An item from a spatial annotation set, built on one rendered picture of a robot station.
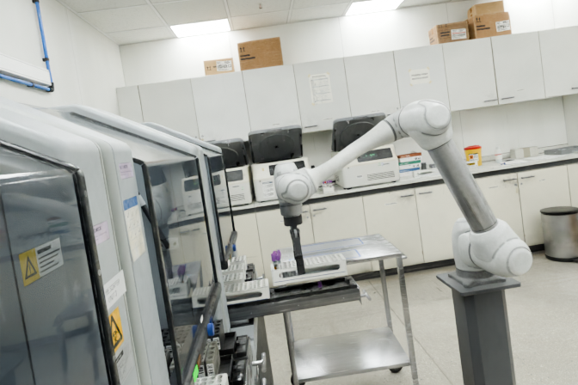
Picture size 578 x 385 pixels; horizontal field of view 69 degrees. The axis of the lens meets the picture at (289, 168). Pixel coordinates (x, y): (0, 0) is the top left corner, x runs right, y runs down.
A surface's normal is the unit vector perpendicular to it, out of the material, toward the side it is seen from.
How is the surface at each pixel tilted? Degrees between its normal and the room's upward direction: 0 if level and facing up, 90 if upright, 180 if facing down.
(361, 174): 90
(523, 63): 90
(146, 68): 90
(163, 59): 90
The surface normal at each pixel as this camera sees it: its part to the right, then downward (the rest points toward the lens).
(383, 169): 0.05, 0.04
